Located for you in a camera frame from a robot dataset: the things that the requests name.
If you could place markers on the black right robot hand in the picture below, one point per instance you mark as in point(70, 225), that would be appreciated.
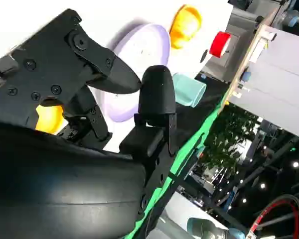
point(52, 186)

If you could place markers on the green cloth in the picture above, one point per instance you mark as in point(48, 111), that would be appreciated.
point(189, 152)

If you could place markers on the pale green mug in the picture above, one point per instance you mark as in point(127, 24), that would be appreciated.
point(189, 89)

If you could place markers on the black backdrop cloth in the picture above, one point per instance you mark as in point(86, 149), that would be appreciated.
point(201, 109)

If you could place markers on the lilac plate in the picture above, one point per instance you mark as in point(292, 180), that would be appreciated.
point(144, 44)

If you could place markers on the green leafy plant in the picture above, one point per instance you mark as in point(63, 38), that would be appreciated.
point(229, 139)

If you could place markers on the wooden board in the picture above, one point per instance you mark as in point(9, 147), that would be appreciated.
point(239, 64)

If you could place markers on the small blue knob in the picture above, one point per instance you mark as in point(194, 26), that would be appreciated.
point(246, 76)

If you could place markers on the grey machine housing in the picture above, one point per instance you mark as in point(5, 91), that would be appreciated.
point(239, 27)

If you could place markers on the grey cabinet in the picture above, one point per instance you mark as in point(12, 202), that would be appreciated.
point(279, 87)

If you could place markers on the small white device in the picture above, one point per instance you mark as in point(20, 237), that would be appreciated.
point(260, 47)

